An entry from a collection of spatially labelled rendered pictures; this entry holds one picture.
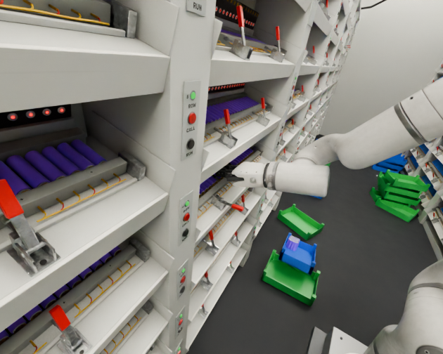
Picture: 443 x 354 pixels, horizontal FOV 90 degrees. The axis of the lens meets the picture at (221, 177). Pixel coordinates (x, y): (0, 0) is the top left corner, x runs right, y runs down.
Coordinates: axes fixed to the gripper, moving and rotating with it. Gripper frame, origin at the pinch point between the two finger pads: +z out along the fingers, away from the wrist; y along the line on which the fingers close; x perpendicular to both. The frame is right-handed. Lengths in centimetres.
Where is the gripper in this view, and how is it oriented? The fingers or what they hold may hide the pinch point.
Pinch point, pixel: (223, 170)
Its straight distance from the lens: 72.6
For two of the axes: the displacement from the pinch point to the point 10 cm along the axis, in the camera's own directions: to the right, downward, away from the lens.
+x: -1.0, -9.2, -3.9
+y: 4.8, -3.9, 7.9
